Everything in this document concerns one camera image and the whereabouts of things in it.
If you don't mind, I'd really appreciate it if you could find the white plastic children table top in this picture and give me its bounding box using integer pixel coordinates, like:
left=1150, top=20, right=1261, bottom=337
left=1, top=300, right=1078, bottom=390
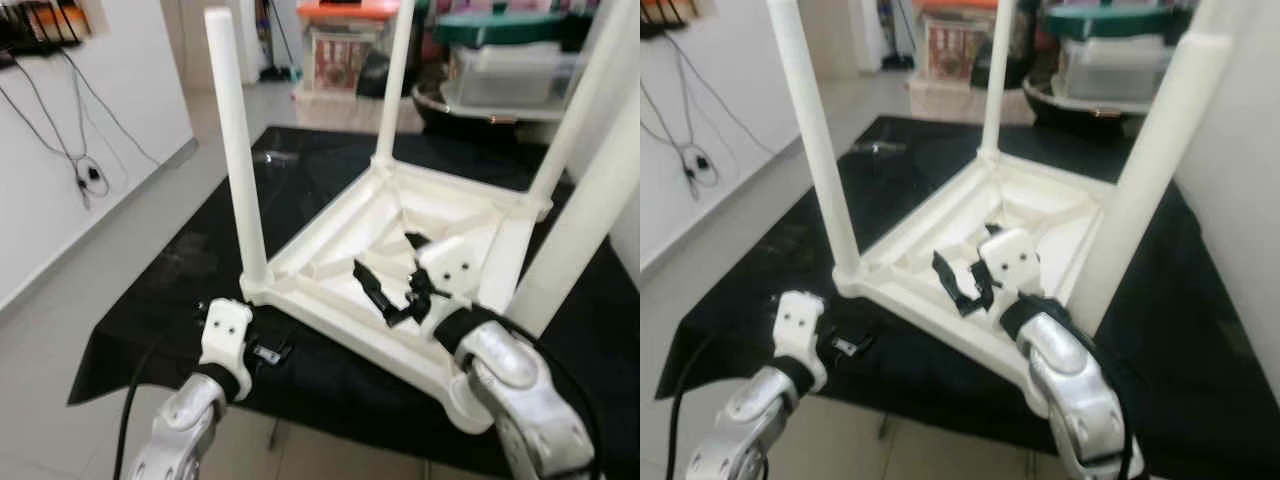
left=835, top=150, right=1116, bottom=421
left=240, top=155, right=556, bottom=433

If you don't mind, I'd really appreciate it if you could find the black tablecloth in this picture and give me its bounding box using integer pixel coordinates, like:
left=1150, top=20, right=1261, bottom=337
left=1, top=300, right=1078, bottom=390
left=68, top=125, right=641, bottom=479
left=655, top=115, right=1280, bottom=479

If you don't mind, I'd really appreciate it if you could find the crumpled clear tape patch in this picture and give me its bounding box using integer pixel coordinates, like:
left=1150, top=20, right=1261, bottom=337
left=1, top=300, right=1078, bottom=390
left=150, top=235, right=226, bottom=281

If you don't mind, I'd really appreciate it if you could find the black round wok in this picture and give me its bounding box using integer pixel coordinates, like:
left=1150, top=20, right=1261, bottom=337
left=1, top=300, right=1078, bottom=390
left=412, top=80, right=561, bottom=136
left=1025, top=75, right=1151, bottom=126

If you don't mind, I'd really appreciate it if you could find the white towel cloth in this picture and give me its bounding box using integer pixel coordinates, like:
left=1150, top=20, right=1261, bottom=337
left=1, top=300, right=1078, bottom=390
left=292, top=88, right=421, bottom=131
left=908, top=78, right=1031, bottom=121

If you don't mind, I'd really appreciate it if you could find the black plastic bag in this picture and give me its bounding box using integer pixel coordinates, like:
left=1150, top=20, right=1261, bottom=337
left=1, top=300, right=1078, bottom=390
left=358, top=0, right=431, bottom=101
left=985, top=0, right=1046, bottom=91

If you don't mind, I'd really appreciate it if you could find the red printed carton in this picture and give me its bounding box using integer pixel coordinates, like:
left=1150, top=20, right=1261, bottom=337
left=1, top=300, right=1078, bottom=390
left=925, top=18, right=986, bottom=81
left=312, top=28, right=373, bottom=93

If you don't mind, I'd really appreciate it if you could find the clear plastic container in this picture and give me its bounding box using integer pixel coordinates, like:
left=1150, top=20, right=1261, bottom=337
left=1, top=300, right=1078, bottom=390
left=1055, top=38, right=1186, bottom=103
left=445, top=42, right=586, bottom=109

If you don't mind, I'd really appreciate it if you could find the teal head floor mop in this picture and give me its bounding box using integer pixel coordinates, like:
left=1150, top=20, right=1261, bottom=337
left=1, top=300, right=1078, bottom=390
left=255, top=0, right=299, bottom=83
left=878, top=0, right=916, bottom=71

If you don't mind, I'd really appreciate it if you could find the dark green round pot lid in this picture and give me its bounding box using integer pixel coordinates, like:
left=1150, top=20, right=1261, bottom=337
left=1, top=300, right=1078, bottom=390
left=435, top=10, right=571, bottom=46
left=1045, top=5, right=1191, bottom=41

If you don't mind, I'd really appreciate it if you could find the clear storage box orange lid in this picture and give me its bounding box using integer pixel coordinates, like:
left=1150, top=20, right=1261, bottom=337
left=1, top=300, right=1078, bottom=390
left=297, top=0, right=401, bottom=96
left=915, top=0, right=991, bottom=86

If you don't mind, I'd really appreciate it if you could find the black wifi router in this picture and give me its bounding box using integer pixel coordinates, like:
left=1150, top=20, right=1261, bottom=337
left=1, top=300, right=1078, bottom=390
left=0, top=0, right=91, bottom=56
left=640, top=0, right=701, bottom=31

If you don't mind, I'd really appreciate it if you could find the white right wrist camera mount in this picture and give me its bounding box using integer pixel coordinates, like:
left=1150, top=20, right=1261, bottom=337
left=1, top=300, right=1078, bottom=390
left=415, top=235, right=479, bottom=301
left=978, top=228, right=1041, bottom=296

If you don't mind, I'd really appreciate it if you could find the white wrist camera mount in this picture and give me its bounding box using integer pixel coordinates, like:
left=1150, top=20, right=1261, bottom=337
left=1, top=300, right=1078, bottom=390
left=978, top=228, right=1041, bottom=296
left=775, top=290, right=829, bottom=391
left=415, top=235, right=479, bottom=301
left=198, top=298, right=256, bottom=401

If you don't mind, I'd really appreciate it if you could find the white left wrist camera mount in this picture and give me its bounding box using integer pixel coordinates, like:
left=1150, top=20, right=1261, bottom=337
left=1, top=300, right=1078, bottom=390
left=198, top=298, right=256, bottom=401
left=775, top=290, right=829, bottom=391

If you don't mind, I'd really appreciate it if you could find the long black wall cable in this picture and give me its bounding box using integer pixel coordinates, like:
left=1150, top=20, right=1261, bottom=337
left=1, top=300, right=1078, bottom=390
left=670, top=35, right=776, bottom=156
left=60, top=50, right=166, bottom=171

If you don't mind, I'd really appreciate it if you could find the looped black wall cable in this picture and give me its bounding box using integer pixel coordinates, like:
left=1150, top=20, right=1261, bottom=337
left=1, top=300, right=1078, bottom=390
left=640, top=45, right=721, bottom=201
left=0, top=60, right=111, bottom=211

